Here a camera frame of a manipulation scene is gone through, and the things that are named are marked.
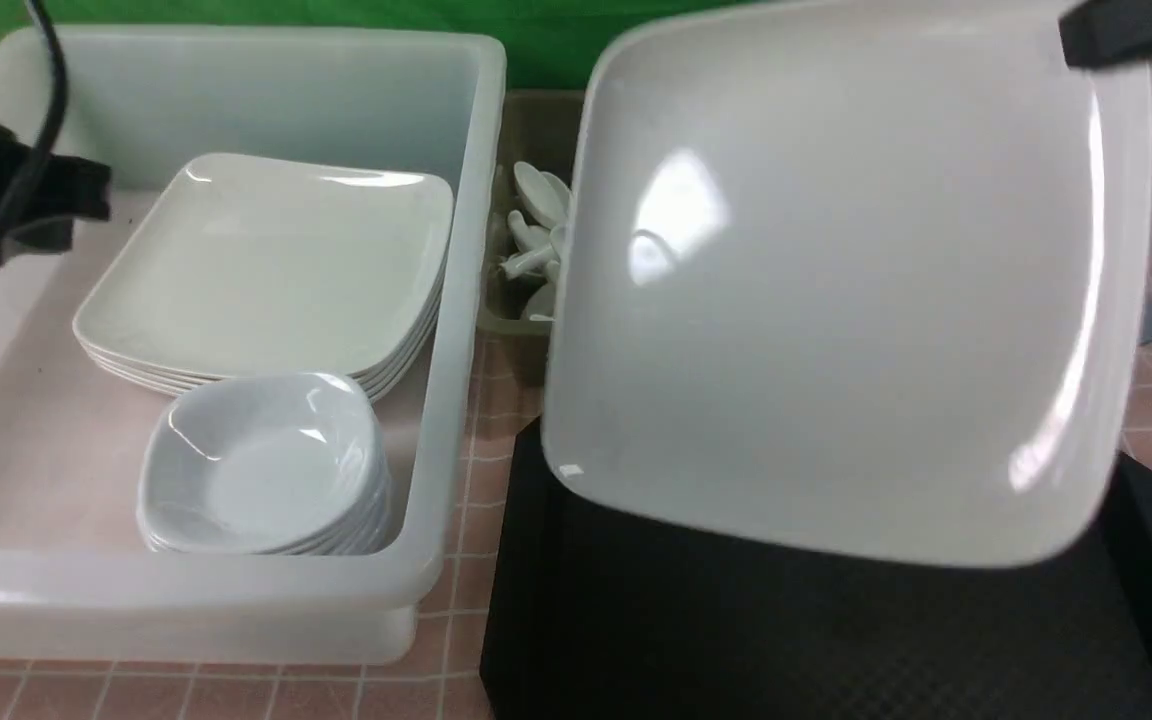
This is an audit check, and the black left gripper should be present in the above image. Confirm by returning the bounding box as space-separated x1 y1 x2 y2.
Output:
0 103 113 266

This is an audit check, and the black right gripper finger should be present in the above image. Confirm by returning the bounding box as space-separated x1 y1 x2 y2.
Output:
1059 1 1152 70

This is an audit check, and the white square rice plate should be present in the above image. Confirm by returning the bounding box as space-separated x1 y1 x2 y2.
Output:
541 1 1152 568

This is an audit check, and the stack of white square plates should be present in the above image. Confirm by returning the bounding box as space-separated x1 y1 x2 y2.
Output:
71 152 454 400

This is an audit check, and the blue plastic chopstick bin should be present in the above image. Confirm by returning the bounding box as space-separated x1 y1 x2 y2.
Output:
1138 293 1152 347

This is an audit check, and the large white plastic tub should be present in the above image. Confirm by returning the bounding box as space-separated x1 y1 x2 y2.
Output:
0 26 507 665

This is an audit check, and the pink checkered tablecloth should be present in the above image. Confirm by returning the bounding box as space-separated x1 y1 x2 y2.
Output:
0 270 1152 719

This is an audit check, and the stack of small white bowls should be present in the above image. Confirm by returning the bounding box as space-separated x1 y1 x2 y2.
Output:
134 373 394 556

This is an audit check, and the green backdrop cloth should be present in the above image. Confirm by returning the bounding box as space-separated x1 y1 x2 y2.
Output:
45 1 727 88

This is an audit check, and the olive green spoon bin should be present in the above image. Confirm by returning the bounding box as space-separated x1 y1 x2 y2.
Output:
476 90 584 388

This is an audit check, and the white spoon left of bin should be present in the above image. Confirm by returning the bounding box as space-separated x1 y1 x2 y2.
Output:
511 161 573 229

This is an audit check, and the black serving tray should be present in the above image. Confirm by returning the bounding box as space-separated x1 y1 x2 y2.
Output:
479 420 1152 719

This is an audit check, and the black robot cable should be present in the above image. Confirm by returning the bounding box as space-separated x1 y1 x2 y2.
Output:
0 0 71 301

